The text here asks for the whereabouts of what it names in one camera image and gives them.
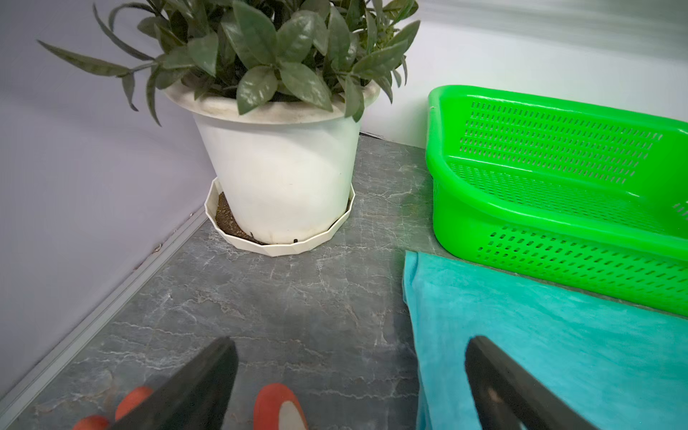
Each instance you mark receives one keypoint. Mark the teal pants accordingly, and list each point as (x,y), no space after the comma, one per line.
(618,366)

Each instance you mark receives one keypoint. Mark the large green potted plant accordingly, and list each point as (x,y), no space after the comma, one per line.
(278,90)

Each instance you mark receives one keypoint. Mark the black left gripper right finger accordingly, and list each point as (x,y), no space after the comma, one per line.
(506,396)

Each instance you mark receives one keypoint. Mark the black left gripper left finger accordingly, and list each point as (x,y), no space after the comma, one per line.
(196,397)

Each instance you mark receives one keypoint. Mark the red white work glove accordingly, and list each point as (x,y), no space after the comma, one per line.
(276,407)

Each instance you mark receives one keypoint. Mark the white plant saucer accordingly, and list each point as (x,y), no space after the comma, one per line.
(211,205)

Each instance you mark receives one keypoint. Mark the green plastic basket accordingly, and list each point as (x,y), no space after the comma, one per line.
(581,195)

